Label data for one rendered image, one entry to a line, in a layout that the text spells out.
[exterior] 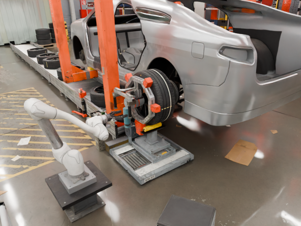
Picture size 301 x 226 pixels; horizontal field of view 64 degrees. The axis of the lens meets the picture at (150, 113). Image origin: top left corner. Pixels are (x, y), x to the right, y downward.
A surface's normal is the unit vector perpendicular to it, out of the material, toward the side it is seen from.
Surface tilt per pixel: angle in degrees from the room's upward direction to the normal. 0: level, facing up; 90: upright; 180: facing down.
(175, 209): 0
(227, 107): 97
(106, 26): 90
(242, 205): 0
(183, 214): 0
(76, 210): 90
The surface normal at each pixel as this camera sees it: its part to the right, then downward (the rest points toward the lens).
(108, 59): 0.58, 0.33
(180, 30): -0.80, 0.07
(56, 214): -0.03, -0.91
